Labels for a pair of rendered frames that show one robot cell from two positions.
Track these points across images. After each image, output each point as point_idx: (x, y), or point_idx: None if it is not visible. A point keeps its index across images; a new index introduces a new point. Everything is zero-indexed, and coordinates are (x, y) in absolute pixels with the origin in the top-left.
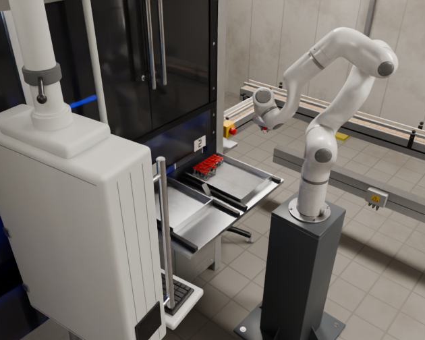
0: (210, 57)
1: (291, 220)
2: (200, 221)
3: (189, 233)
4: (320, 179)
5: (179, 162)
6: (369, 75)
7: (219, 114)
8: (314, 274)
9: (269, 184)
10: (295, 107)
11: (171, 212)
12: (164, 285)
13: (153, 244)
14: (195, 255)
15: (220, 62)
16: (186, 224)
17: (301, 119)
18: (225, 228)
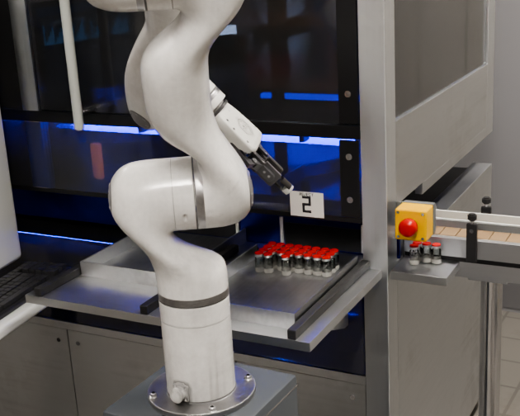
0: (338, 20)
1: (156, 374)
2: (120, 287)
3: (84, 285)
4: (158, 286)
5: (295, 235)
6: (179, 22)
7: (370, 165)
8: None
9: (277, 329)
10: (135, 78)
11: (140, 263)
12: None
13: None
14: (37, 304)
15: (369, 40)
16: (109, 278)
17: None
18: (106, 310)
